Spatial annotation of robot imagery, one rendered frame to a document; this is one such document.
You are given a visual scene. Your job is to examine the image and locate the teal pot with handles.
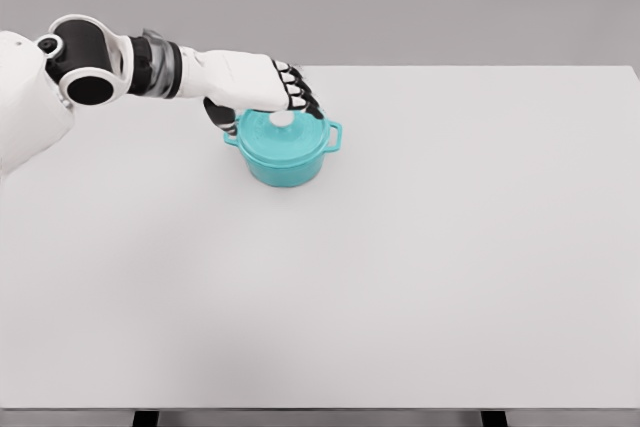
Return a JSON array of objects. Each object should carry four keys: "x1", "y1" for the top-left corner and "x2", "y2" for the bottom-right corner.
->
[{"x1": 222, "y1": 113, "x2": 345, "y2": 188}]

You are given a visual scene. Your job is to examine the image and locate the teal pot lid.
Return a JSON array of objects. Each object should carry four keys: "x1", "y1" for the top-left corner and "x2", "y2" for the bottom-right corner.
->
[{"x1": 233, "y1": 107, "x2": 331, "y2": 157}]

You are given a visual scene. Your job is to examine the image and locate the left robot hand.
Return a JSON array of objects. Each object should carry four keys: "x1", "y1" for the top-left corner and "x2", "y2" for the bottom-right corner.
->
[{"x1": 202, "y1": 50, "x2": 325, "y2": 135}]

